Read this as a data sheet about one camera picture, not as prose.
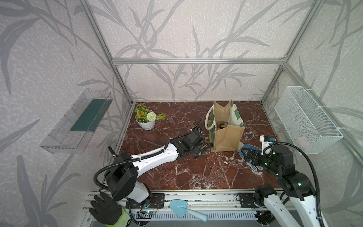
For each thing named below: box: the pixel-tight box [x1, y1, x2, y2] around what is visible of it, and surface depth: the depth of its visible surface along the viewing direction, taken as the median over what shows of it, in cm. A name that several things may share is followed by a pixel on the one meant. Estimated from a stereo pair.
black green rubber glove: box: [88, 192, 131, 227], surface depth 71 cm
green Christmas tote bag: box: [204, 100, 245, 152], surface depth 91 cm
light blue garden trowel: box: [169, 199, 208, 223], surface depth 72 cm
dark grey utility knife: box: [200, 142, 214, 153], surface depth 95 cm
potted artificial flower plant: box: [134, 103, 167, 131], surface depth 96 cm
